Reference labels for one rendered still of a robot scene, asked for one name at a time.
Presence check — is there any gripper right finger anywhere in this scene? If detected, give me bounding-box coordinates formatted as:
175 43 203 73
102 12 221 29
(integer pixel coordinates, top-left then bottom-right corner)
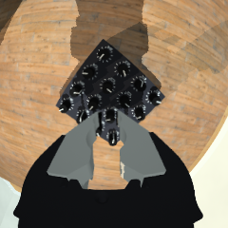
116 110 203 223

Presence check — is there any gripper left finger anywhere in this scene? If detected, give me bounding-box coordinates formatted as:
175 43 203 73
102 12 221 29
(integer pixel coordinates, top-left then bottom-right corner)
13 111 102 218

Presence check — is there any black knob box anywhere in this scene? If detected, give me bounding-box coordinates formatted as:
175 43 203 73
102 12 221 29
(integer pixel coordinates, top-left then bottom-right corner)
56 39 165 146

